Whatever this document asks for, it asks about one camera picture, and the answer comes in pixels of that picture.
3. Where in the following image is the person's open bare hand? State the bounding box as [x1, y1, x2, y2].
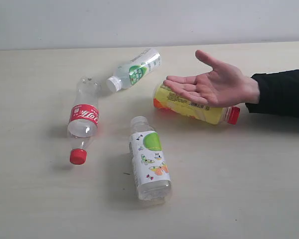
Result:
[163, 50, 260, 108]

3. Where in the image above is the yellow label red cap bottle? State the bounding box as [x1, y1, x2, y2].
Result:
[153, 84, 240, 125]

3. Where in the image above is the clear butterfly label bottle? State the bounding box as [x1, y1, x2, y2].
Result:
[129, 116, 172, 205]

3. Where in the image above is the black sleeved forearm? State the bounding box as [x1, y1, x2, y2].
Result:
[245, 69, 299, 118]

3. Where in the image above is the clear green label water bottle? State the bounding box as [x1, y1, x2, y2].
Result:
[106, 48, 161, 93]

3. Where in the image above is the clear red label cola bottle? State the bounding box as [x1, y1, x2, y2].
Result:
[67, 77, 100, 165]

